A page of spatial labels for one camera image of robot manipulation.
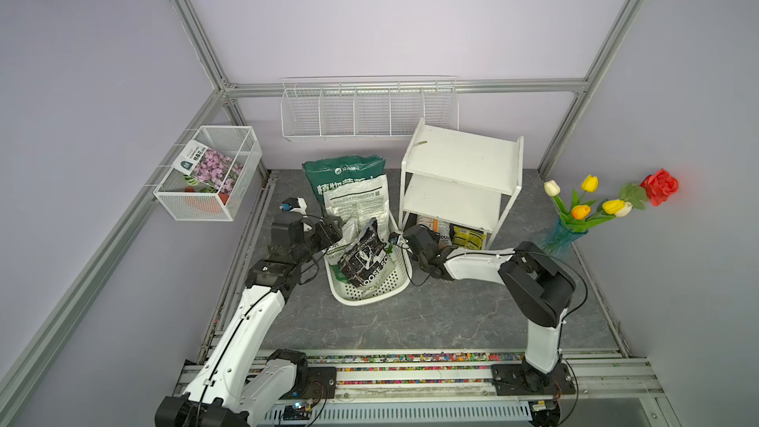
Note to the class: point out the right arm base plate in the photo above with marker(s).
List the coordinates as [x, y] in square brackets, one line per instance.
[521, 380]

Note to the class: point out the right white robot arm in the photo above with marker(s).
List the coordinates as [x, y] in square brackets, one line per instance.
[541, 289]

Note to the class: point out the large dark green soil bag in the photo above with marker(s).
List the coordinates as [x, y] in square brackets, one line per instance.
[328, 174]

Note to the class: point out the yellow tulip right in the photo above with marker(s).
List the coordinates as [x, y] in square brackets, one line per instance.
[612, 207]

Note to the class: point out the white artificial tulip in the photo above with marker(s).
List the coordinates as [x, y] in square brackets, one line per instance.
[552, 189]

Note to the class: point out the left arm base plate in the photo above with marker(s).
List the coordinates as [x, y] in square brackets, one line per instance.
[313, 383]

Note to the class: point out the yellow tulip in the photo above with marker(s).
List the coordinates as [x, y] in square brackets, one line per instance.
[612, 207]
[590, 184]

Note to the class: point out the red artificial rose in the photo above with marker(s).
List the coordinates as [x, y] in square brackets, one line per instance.
[659, 187]

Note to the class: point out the orange white small bag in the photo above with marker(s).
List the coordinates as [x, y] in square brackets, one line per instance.
[442, 228]

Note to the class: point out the purple flower seed packet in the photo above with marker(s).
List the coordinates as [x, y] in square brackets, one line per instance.
[207, 169]

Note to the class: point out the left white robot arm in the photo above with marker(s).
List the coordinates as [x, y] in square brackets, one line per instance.
[221, 395]

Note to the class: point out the white fertilizer bag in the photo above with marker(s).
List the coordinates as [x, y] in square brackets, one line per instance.
[361, 202]

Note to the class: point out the orange artificial tulip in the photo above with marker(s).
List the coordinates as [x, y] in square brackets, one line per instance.
[580, 212]

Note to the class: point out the yellow green small bag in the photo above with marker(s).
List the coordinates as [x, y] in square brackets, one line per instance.
[464, 237]

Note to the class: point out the colourful pebble strip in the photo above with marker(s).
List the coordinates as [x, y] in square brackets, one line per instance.
[464, 367]

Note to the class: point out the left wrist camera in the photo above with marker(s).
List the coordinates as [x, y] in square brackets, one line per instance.
[293, 210]

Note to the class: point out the white wire wall rack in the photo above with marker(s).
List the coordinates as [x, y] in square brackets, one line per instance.
[358, 108]

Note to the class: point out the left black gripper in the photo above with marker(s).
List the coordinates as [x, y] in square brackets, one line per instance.
[334, 232]

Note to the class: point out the white two-tier shelf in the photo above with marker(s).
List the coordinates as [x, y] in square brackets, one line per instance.
[465, 179]

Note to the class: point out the yellow tulip upper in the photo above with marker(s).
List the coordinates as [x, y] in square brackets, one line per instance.
[590, 184]

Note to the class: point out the green and white soil bag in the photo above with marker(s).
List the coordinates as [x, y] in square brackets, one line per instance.
[365, 264]

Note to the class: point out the white perforated plastic basket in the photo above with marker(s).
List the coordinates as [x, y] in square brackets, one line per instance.
[394, 285]

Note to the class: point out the white wire cube basket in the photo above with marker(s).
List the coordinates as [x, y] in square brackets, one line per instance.
[184, 203]

